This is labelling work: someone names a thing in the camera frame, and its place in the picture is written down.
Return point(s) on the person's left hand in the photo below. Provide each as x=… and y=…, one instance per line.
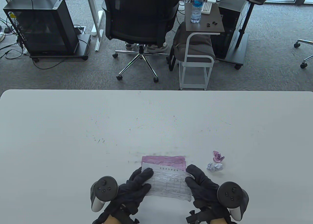
x=132, y=194

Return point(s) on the person's right hand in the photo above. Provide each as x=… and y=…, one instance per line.
x=205, y=192

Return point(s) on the white paper invoice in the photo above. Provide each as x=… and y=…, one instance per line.
x=168, y=183
x=214, y=167

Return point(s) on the pink paper invoice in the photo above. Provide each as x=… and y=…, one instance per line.
x=218, y=156
x=166, y=160

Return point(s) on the person's left forearm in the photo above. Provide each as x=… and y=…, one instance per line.
x=110, y=220

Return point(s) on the grey bag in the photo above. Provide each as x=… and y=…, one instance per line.
x=198, y=50

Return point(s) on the black computer tower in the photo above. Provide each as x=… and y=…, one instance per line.
x=229, y=43

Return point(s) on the black wheeled platform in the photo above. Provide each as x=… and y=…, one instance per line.
x=83, y=45

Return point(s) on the black mesh office chair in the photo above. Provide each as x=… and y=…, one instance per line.
x=304, y=62
x=139, y=16

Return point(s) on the black standing desk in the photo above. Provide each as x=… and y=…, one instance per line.
x=244, y=26

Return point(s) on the floor socket box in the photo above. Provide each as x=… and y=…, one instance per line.
x=79, y=30

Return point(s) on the white ribbed box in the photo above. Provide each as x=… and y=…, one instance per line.
x=207, y=8

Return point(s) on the clear plastic water bottle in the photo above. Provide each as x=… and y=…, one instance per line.
x=196, y=7

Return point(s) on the white desk leg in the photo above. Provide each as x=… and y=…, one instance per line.
x=94, y=13

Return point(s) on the black computer case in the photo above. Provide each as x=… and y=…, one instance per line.
x=44, y=26

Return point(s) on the brown side table white frame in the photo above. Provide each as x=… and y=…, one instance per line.
x=205, y=29

